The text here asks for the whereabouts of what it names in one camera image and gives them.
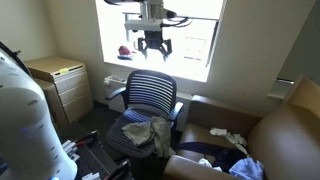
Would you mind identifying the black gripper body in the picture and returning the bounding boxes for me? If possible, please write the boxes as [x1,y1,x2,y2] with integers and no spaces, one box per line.
[137,30,173,52]

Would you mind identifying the beige grey garment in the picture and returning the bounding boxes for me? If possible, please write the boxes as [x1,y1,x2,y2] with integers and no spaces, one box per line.
[121,115,173,159]

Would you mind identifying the black mesh office chair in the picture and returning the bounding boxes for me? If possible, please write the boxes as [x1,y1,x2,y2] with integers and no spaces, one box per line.
[105,69,185,160]

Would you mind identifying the white garment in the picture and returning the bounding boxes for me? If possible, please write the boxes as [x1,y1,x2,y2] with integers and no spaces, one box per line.
[209,127,250,156]

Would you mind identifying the navy blue garment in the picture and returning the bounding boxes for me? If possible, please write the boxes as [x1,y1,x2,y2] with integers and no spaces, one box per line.
[176,141,248,173]

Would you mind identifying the light blue garment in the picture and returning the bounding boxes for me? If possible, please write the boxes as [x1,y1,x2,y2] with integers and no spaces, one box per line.
[228,156,265,180]

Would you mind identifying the red cap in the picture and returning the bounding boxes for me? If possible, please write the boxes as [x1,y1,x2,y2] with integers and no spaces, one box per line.
[117,44,133,57]

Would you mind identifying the light wood drawer cabinet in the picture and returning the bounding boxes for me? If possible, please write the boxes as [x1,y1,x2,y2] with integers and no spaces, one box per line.
[24,55,95,125]

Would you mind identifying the brown low wooden cabinet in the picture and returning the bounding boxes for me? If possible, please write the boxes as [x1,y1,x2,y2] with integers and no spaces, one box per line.
[33,77,70,131]

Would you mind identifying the small white cloth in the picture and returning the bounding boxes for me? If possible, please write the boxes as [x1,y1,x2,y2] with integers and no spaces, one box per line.
[197,157,223,173]

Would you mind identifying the grey side shelf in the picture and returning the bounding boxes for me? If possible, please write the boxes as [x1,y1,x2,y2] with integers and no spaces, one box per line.
[266,77,296,101]

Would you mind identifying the white blocks on plate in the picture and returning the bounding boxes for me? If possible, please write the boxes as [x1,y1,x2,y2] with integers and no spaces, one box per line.
[61,139,80,162]

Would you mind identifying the brown cardboard box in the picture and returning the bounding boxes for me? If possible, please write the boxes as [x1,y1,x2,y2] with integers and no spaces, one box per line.
[163,76,320,180]

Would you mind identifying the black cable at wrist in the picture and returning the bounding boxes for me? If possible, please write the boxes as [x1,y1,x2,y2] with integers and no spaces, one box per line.
[162,15,194,29]

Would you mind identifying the dark window frame bar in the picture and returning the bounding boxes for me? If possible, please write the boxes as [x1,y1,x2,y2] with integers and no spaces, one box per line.
[205,19,221,68]

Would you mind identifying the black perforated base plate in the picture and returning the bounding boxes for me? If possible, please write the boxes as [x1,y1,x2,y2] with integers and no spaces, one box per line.
[61,130,133,180]

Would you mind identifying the black cable at base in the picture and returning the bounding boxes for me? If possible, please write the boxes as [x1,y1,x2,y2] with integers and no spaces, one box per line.
[0,41,33,78]

